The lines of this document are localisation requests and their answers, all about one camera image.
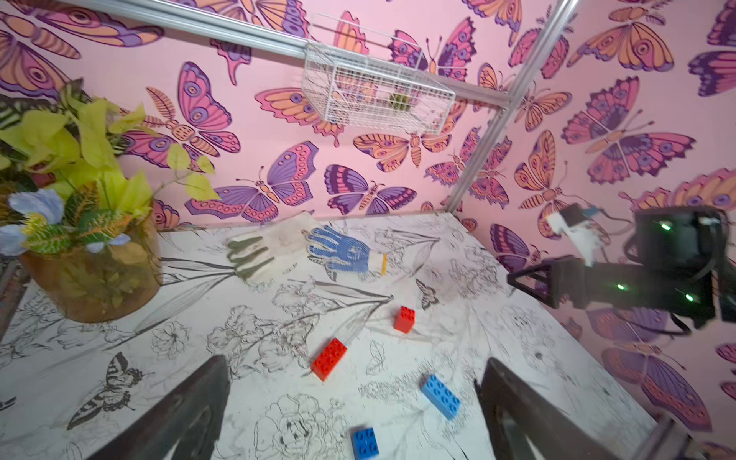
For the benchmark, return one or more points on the potted plant in glass vase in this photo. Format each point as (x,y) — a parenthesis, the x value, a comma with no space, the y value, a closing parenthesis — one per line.
(80,226)

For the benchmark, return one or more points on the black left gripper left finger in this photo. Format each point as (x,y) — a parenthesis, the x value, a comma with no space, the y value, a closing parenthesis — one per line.
(186,424)

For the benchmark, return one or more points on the small blue lego brick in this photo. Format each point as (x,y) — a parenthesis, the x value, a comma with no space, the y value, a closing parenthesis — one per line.
(365,444)

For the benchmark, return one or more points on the aluminium frame profile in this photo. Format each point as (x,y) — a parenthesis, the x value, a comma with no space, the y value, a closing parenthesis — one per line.
(194,21)

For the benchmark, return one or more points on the long red lego brick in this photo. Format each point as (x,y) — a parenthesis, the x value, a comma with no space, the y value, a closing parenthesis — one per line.
(327,360)

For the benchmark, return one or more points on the small red lego brick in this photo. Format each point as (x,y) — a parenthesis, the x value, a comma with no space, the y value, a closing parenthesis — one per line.
(405,320)

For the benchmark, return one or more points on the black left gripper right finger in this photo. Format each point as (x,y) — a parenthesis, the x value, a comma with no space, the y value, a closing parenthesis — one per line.
(522,424)

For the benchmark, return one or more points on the white wire basket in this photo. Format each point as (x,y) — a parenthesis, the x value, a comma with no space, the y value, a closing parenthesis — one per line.
(346,86)

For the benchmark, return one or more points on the small green item in basket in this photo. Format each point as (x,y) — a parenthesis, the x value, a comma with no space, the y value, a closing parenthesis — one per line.
(400,102)

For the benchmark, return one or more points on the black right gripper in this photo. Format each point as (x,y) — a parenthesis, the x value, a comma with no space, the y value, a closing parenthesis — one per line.
(624,287)

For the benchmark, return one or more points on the white green work glove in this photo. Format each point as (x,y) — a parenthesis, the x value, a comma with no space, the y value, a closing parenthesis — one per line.
(261,255)

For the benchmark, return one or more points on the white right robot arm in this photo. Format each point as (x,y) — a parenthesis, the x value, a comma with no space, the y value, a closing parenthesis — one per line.
(677,264)

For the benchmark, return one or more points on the blue dotted work glove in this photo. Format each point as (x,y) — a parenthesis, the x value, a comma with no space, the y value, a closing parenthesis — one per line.
(339,253)

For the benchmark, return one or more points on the long blue lego brick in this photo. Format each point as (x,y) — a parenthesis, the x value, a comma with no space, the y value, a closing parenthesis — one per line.
(441,397)

